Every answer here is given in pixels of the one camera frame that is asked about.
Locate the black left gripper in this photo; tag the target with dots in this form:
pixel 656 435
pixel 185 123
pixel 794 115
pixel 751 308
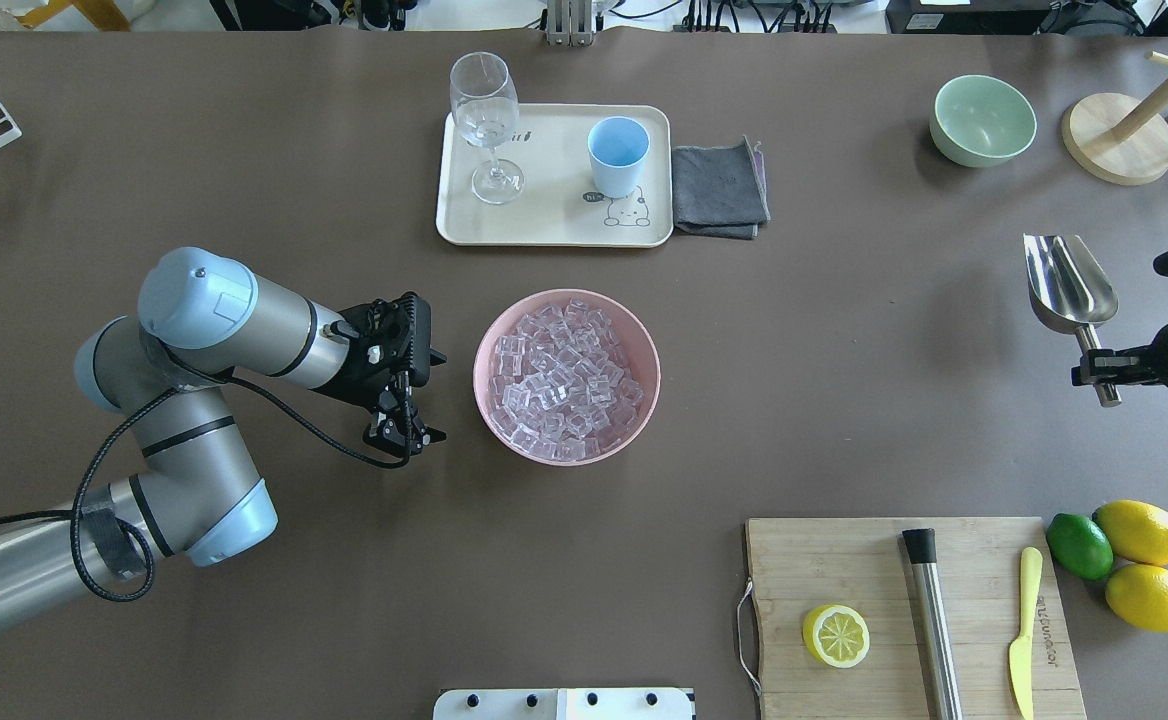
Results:
pixel 362 385

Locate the metal ice scoop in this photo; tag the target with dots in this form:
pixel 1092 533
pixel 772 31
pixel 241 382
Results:
pixel 1068 290

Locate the pink bowl of ice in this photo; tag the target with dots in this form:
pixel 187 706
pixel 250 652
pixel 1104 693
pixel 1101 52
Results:
pixel 566 377

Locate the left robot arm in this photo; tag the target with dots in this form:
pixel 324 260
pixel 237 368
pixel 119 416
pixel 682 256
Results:
pixel 176 478

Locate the wooden cup stand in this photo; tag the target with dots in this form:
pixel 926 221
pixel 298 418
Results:
pixel 1119 138

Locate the light blue cup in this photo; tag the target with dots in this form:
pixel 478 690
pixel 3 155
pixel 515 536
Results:
pixel 617 149

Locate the upper yellow lemon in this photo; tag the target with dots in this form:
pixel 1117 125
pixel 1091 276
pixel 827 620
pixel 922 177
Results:
pixel 1137 530

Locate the yellow lemon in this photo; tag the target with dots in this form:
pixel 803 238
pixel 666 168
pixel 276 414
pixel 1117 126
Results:
pixel 1138 594
pixel 1137 530

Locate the green lime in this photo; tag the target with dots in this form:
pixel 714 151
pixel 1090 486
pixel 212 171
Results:
pixel 1079 545

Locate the lower yellow lemon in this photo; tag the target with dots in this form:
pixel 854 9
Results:
pixel 1138 594

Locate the cream rabbit tray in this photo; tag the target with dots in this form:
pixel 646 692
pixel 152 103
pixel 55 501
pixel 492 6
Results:
pixel 559 207

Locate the green bowl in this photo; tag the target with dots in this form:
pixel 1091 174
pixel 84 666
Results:
pixel 981 121

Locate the steel muddler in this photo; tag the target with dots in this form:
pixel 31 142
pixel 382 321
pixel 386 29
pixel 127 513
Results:
pixel 920 545

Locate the yellow plastic knife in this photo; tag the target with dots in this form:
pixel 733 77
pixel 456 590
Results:
pixel 1020 650

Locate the clear wine glass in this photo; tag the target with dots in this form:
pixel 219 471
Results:
pixel 484 107

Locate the grey folded cloth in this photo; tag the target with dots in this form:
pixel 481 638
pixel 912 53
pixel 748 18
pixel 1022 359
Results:
pixel 720 191

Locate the bamboo cutting board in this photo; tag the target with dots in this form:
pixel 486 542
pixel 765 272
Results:
pixel 799 564

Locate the half lemon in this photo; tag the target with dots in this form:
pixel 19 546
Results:
pixel 836 635

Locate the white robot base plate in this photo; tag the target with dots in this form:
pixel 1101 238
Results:
pixel 567 703

